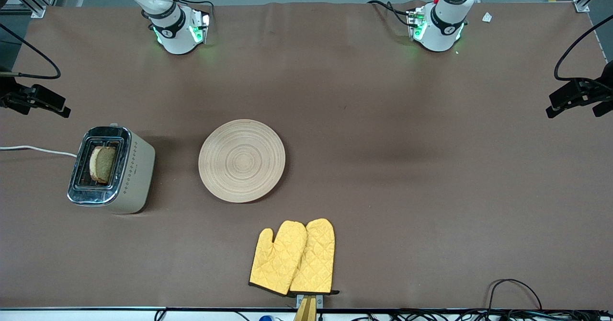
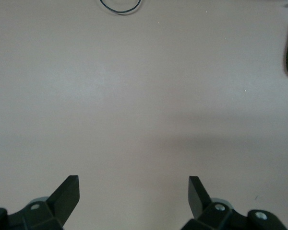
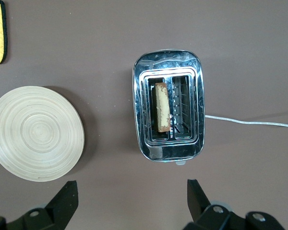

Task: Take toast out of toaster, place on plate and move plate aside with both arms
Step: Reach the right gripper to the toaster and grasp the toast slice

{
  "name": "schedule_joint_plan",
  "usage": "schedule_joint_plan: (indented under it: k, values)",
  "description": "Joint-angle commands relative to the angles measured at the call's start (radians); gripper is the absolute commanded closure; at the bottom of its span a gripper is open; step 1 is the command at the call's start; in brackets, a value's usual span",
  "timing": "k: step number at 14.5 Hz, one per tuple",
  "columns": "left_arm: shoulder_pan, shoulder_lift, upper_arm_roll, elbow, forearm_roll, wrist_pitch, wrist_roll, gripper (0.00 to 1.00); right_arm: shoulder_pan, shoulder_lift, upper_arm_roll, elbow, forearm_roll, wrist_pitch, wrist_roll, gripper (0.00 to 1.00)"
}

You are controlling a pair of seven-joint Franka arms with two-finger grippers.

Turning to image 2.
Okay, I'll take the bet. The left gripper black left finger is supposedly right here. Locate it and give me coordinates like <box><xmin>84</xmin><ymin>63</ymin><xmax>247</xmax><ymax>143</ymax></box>
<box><xmin>8</xmin><ymin>174</ymin><xmax>80</xmax><ymax>230</ymax></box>

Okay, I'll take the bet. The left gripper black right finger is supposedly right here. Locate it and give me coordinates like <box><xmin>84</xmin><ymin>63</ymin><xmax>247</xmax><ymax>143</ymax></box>
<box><xmin>181</xmin><ymin>176</ymin><xmax>249</xmax><ymax>230</ymax></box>

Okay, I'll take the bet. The black looped table-edge cable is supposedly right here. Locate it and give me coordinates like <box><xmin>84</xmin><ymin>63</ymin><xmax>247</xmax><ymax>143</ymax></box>
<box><xmin>99</xmin><ymin>0</ymin><xmax>141</xmax><ymax>15</ymax></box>

